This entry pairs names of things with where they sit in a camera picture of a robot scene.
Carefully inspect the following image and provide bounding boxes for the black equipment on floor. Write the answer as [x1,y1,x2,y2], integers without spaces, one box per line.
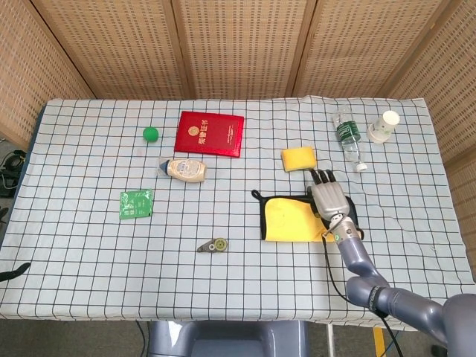
[0,148,25,199]

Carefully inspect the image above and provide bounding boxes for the clear plastic water bottle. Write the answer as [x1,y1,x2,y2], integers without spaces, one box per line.
[332,109,367,173]

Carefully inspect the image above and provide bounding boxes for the red certificate book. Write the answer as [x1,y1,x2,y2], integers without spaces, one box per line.
[173,110,245,158]

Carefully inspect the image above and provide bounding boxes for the light blue checked tablecloth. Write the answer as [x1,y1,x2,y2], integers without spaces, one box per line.
[0,95,476,332]

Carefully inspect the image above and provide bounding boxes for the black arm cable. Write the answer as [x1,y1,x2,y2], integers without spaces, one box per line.
[321,215,402,357]

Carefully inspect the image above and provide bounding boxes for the cream squeeze bottle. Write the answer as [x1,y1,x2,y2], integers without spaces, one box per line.
[157,156,208,184]

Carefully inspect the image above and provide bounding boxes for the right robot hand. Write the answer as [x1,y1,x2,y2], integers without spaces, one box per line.
[306,167,353,221]

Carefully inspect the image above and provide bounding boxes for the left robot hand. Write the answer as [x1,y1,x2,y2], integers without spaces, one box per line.
[0,262,32,283]

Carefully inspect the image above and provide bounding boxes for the wooden woven folding screen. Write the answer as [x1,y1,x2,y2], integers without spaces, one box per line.
[0,0,476,283]

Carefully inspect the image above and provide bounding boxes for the grey and yellow cloth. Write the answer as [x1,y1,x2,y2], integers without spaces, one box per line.
[251,189,364,242]

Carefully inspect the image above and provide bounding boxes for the green tea sachet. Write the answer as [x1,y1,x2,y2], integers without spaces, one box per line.
[118,188,154,221]

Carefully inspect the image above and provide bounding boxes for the yellow sponge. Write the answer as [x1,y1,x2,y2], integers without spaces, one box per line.
[280,146,318,173]

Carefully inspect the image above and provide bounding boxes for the grey robot torso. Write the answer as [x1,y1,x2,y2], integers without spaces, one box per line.
[147,320,309,357]

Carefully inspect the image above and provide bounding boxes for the correction tape dispenser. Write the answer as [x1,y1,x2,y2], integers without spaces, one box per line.
[196,237,229,254]

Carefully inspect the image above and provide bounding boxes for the stack of paper cups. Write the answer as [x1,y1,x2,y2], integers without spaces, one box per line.
[366,110,401,144]

